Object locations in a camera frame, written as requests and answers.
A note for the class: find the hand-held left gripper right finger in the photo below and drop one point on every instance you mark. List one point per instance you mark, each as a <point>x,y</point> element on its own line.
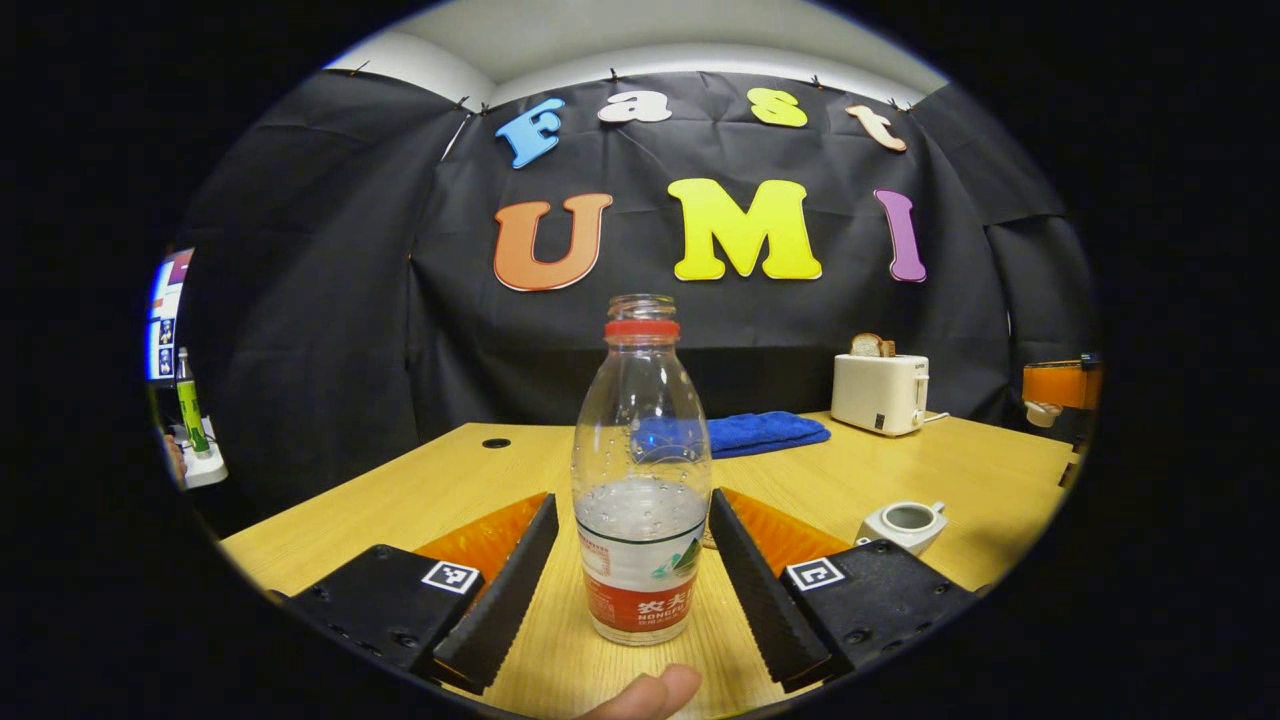
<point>760,590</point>

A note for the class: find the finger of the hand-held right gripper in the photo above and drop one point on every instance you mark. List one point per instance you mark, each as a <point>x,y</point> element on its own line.
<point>1060,385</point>

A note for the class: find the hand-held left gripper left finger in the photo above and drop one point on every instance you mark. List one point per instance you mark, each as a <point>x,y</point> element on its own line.
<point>505,595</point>

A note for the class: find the white ceramic teacup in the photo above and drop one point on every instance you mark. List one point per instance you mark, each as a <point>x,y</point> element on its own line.
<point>900,538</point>

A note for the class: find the clear plastic water bottle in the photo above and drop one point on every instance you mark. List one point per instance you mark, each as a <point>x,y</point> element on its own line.
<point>640,450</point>

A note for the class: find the green drink bottle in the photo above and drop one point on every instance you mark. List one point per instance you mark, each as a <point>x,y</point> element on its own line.
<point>191,410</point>

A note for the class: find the blue towel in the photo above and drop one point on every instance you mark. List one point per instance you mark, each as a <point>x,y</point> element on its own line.
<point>765,433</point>

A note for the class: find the white toaster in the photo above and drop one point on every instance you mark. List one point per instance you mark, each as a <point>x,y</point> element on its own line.
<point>880,395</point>

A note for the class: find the bread slice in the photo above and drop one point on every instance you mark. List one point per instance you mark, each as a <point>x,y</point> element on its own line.
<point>868,346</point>

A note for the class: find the white side table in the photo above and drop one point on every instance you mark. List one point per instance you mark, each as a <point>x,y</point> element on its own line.
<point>205,468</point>

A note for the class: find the black backdrop cloth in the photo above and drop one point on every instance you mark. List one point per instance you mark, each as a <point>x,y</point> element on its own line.
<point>330,300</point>

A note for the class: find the computer monitor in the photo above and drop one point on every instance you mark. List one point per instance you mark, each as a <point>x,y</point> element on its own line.
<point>165,320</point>

